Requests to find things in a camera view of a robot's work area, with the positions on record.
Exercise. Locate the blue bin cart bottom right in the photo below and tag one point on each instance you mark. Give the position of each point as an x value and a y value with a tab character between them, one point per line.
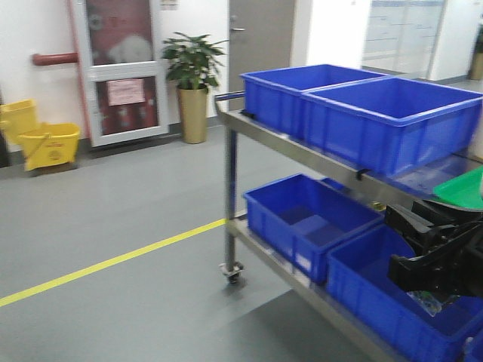
357	277

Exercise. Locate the blue bin cart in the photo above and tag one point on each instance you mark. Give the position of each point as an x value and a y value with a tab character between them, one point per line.
357	277
390	125
304	218
273	97

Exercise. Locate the green plastic tray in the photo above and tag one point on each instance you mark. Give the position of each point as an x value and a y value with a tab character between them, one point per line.
463	191

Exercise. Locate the fire hose cabinet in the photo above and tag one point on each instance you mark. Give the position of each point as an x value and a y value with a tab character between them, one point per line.
121	72

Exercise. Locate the potted plant gold pot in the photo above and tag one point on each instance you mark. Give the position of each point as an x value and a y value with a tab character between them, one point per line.
194	67

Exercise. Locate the grey door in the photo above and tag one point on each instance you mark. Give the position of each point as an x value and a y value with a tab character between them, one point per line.
260	37

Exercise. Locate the blue bin cart top right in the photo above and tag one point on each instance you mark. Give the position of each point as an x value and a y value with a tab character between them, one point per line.
390	125

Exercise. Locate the yellow mop bucket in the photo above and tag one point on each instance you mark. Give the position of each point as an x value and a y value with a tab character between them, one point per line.
43	144

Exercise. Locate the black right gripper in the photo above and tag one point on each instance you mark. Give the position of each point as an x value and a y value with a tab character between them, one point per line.
454	263

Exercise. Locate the steel trolley cart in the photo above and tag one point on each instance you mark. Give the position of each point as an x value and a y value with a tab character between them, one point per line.
357	186

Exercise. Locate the blue bin cart top left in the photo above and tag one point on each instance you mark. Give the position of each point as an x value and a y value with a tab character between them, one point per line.
273	97

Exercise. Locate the blue bin cart bottom left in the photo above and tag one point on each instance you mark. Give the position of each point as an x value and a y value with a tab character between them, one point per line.
304	218

